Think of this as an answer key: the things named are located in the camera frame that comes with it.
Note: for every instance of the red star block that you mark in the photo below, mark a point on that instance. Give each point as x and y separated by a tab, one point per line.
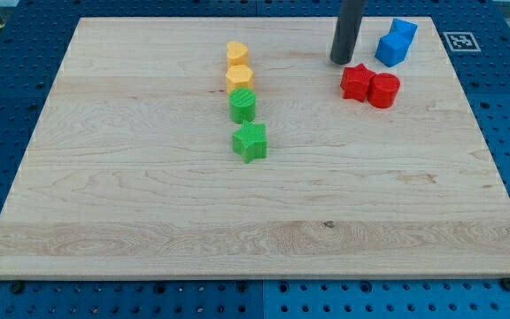
355	82

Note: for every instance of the green star block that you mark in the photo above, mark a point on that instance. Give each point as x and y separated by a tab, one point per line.
250	141

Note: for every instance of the blue cube block front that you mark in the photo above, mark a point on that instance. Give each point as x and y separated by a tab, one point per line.
392	49

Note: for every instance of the wooden board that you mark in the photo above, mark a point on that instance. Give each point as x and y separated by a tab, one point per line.
130	172

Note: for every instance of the green cylinder block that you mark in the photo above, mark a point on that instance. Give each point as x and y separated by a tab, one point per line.
242	105

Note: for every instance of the yellow hexagon block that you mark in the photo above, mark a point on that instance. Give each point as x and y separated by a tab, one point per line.
239	76

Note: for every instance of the yellow heart block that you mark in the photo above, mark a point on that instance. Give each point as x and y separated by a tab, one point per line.
237	54

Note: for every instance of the red cylinder block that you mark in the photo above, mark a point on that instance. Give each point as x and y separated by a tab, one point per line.
383	90

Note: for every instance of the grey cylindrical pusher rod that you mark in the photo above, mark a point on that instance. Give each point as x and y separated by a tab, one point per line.
347	31

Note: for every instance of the blue block rear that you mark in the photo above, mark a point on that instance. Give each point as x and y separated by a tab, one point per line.
404	28

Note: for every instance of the white fiducial marker tag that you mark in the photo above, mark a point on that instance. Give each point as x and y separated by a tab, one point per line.
459	41

